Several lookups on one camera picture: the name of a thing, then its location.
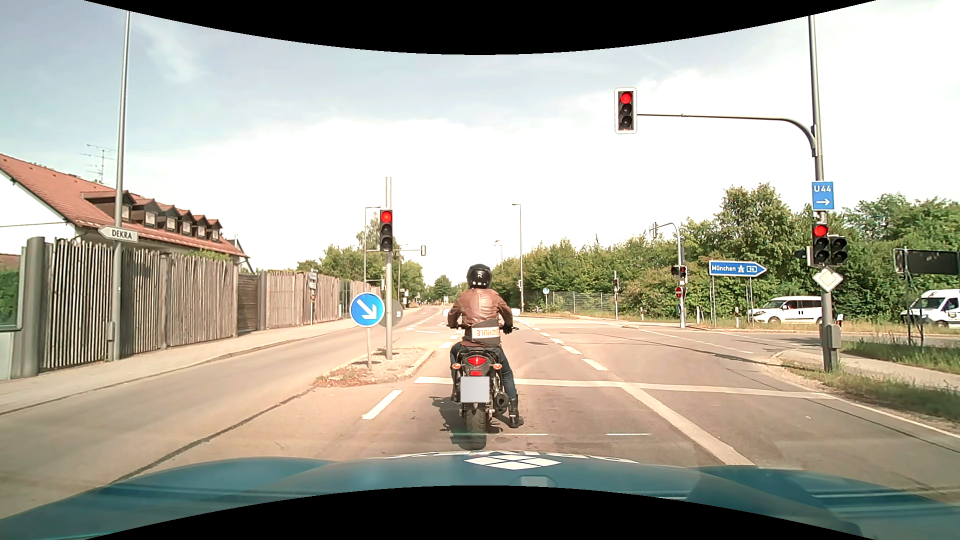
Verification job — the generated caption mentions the person on motorcycle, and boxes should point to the person on motorcycle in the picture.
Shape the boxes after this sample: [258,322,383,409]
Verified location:
[447,263,525,438]

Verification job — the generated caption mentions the round blue arrow sign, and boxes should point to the round blue arrow sign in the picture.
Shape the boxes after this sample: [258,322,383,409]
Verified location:
[349,291,386,370]

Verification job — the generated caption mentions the group of trees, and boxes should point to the group of trees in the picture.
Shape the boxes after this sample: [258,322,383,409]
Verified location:
[295,217,456,304]

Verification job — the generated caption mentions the kerbed traffic island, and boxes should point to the kerbed traffic island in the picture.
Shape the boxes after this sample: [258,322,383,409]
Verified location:
[313,345,438,389]

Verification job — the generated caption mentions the grey asphalt road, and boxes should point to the grey asphalt road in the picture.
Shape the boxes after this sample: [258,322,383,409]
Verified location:
[0,304,960,520]

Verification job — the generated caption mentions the road markings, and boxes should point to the road markings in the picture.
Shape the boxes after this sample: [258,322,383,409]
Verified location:
[362,306,960,467]

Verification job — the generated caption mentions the row of trees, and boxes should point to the row of trees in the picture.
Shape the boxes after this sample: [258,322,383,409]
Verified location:
[491,182,960,324]

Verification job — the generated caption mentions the blue direction arrow sign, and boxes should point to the blue direction arrow sign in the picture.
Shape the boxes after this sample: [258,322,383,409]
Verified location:
[708,259,768,327]

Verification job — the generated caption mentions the car's own bonnet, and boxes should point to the car's own bonnet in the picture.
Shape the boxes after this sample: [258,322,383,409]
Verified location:
[0,450,960,540]

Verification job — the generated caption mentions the wooden slat fence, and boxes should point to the wooden slat fence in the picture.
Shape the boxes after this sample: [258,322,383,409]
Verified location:
[0,237,382,381]

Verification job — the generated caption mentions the white van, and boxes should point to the white van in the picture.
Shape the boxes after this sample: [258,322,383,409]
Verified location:
[900,288,960,329]
[748,295,844,327]

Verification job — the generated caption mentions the traffic light on tall mast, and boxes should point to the traffic light on tall mast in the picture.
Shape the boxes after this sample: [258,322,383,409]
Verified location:
[614,15,850,374]

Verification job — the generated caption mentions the grey pavement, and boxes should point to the grey pavement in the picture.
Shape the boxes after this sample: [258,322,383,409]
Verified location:
[0,318,361,417]

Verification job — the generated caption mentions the paved footpath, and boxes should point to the paved footpath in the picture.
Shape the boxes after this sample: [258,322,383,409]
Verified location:
[776,346,960,391]

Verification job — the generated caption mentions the grass verge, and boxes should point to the grass verge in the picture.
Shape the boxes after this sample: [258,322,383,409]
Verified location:
[780,339,960,423]

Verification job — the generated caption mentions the white house with red roof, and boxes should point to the white house with red roof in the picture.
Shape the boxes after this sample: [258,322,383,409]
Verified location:
[0,153,252,270]

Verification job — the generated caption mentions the dark sign board on posts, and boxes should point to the dark sign board on posts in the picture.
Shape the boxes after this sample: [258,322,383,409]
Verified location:
[892,246,960,348]

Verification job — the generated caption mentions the wire mesh fence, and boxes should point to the wire mesh fence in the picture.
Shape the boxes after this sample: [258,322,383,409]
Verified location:
[523,290,618,316]

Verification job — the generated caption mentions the traffic light on island post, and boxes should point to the traffic light on island post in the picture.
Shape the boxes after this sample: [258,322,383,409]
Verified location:
[377,177,397,361]

